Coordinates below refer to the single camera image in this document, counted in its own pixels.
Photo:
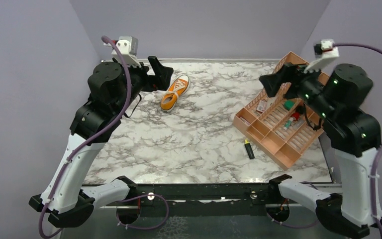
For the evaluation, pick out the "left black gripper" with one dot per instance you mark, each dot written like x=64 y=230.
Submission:
x=160 y=80

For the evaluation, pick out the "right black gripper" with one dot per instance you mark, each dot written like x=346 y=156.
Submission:
x=288 y=71

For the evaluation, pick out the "white shoelace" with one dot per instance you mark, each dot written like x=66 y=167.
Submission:
x=177 y=88

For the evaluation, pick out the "orange canvas sneaker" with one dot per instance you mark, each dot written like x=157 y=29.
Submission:
x=168 y=104

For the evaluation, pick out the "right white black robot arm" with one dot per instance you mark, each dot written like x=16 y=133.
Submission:
x=354 y=135

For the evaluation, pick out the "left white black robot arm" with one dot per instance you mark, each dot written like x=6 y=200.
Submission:
x=112 y=88

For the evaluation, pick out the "green cap item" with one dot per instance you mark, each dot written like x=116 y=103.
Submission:
x=288 y=104

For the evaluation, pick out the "red black bottle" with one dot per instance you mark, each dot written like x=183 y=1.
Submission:
x=299 y=110

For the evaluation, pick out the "peach plastic organizer tray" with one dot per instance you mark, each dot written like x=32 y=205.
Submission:
x=263 y=121

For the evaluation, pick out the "black yellow highlighter marker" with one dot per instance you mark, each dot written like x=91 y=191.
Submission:
x=248 y=149

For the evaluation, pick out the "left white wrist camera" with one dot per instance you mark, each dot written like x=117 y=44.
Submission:
x=127 y=46

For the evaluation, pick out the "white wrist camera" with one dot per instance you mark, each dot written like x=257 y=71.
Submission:
x=127 y=46
x=325 y=53

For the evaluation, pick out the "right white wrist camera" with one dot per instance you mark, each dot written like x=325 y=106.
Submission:
x=325 y=53

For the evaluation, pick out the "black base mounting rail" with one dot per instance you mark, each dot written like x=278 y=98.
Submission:
x=203 y=200

